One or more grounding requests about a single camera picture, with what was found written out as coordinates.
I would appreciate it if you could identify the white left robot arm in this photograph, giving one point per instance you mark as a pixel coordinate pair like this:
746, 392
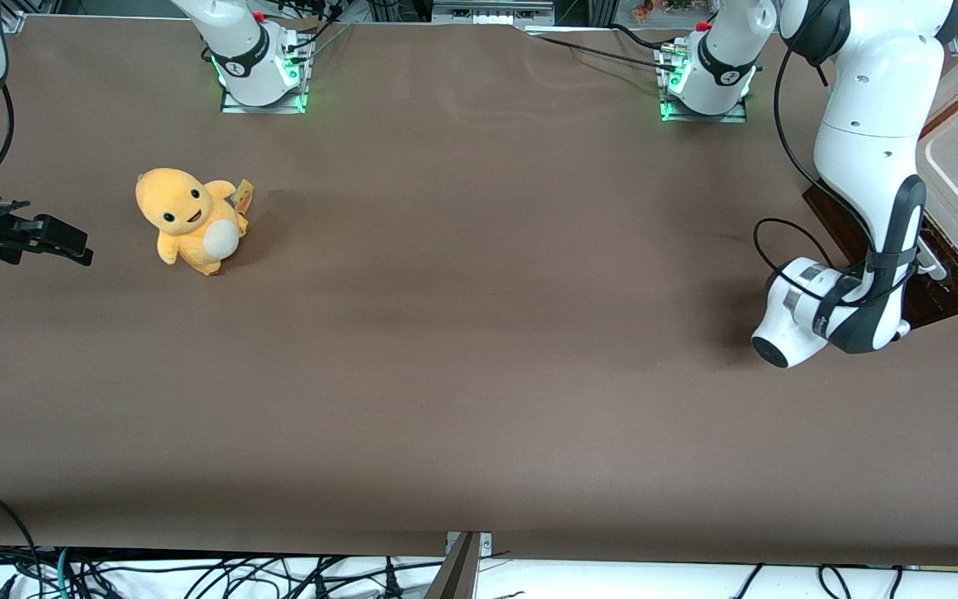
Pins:
870, 125

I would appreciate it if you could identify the yellow plush toy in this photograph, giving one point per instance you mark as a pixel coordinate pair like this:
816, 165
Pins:
188, 220

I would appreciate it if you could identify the brown table cover sheet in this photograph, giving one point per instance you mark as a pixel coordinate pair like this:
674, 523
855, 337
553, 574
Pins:
479, 349

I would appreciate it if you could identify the orange background object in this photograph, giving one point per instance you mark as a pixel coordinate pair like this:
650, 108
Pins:
644, 8

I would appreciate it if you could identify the dark brown wooden board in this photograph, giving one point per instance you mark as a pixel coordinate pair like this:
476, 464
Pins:
949, 301

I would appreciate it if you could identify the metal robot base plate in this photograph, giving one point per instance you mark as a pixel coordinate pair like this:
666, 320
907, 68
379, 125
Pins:
296, 98
670, 112

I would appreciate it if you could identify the aluminium frame block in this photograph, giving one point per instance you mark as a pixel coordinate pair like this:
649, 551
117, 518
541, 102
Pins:
491, 12

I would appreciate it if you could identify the grey metal camera mount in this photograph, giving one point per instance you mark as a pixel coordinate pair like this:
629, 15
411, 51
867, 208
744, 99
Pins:
461, 570

